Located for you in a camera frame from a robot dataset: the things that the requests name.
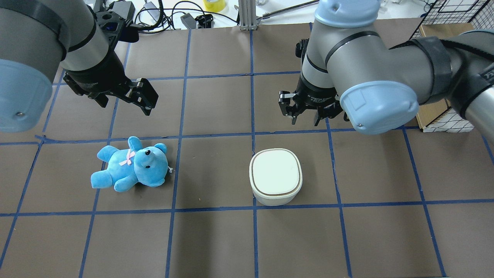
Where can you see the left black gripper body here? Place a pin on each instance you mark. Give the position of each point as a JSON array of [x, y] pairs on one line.
[[97, 76]]

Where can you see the yellow tape roll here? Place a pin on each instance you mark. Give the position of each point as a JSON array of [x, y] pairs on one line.
[[214, 5]]

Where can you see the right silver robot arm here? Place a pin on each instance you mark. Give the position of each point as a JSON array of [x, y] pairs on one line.
[[346, 67]]

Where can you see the white plastic trash can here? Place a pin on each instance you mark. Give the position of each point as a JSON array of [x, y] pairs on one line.
[[275, 176]]

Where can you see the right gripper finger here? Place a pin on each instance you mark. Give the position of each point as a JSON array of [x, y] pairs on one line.
[[329, 112], [291, 105]]

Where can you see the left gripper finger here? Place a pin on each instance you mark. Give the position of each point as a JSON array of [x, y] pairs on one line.
[[140, 93], [100, 98]]

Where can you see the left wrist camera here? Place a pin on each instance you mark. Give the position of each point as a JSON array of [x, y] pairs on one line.
[[116, 20]]

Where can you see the aluminium frame post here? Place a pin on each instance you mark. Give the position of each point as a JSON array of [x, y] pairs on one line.
[[247, 15]]

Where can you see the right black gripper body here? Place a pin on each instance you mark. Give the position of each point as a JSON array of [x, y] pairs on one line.
[[313, 97]]

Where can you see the grid-patterned cardboard box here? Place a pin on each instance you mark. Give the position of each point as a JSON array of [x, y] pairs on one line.
[[448, 18]]

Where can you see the blue teddy bear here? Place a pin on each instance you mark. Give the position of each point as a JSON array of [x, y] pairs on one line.
[[128, 167]]

